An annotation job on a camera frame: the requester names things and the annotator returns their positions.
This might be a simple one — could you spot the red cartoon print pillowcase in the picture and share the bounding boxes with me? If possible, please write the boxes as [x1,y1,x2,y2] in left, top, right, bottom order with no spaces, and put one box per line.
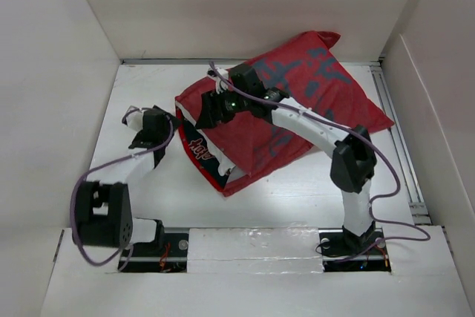
[174,30,395,199]

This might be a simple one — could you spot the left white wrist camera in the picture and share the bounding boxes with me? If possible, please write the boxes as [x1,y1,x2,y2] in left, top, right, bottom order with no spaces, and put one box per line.
[121,106,144,132]

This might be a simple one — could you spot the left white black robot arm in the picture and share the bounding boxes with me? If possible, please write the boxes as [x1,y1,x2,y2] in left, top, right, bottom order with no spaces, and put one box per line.
[70,105,181,262]

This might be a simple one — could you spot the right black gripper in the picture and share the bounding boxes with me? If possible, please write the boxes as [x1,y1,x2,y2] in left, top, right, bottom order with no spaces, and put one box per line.
[194,85,250,129]

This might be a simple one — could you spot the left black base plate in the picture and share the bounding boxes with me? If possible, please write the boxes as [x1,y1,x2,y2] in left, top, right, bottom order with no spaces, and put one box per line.
[117,228,189,273]

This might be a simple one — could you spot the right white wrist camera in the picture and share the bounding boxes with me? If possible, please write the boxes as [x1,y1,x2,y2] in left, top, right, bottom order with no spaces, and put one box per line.
[207,67,229,94]

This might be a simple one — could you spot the aluminium rail right side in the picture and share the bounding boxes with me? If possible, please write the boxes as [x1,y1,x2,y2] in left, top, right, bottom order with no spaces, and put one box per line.
[370,65,432,226]

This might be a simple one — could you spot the white pillow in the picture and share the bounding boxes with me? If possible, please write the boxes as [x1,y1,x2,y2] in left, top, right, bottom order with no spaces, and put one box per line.
[217,158,236,176]

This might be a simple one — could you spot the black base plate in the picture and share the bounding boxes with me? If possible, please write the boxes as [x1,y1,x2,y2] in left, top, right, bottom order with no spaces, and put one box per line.
[315,230,391,273]
[117,228,189,273]

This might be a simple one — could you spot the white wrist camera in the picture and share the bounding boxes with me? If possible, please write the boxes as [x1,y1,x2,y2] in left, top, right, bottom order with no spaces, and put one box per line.
[121,106,144,132]
[207,67,229,94]

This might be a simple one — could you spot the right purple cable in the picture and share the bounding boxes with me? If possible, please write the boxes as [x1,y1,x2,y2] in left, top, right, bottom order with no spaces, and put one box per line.
[207,60,431,262]

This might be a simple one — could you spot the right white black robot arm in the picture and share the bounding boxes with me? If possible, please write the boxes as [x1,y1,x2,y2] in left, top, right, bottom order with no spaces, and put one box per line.
[194,64,377,255]

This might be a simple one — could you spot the purple cable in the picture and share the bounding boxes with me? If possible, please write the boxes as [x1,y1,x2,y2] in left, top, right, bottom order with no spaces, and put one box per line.
[207,60,431,262]
[69,105,177,270]

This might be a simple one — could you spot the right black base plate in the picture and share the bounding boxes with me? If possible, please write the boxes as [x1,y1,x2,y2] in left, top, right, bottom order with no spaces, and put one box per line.
[315,230,391,273]

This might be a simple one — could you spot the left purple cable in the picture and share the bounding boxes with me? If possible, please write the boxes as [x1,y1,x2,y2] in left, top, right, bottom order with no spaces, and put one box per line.
[69,105,177,270]

